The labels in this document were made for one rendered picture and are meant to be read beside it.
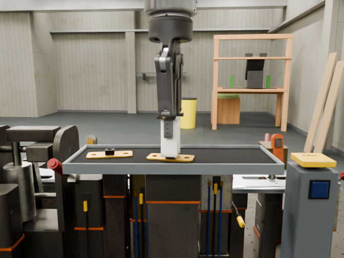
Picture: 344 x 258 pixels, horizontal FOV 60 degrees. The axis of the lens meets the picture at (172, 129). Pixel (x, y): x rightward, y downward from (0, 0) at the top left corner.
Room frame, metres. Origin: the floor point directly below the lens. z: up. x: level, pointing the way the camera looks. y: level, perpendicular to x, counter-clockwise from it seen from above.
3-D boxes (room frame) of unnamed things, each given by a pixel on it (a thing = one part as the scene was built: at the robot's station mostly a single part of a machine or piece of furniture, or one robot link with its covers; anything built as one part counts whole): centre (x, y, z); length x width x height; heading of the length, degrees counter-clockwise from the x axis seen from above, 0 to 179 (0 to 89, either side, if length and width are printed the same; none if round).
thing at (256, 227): (1.07, -0.37, 0.88); 0.14 x 0.09 x 0.36; 179
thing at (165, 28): (0.53, 0.00, 1.36); 0.08 x 0.07 x 0.09; 169
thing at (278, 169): (0.54, 0.00, 1.16); 0.37 x 0.14 x 0.02; 89
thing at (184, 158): (0.53, 0.00, 1.17); 0.08 x 0.04 x 0.01; 79
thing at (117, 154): (0.55, 0.12, 1.17); 0.08 x 0.04 x 0.01; 99
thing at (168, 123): (0.50, 0.01, 1.23); 0.03 x 0.01 x 0.05; 169
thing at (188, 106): (7.40, -0.38, 0.37); 0.47 x 0.47 x 0.75
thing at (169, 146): (0.52, 0.00, 1.20); 0.03 x 0.01 x 0.07; 79
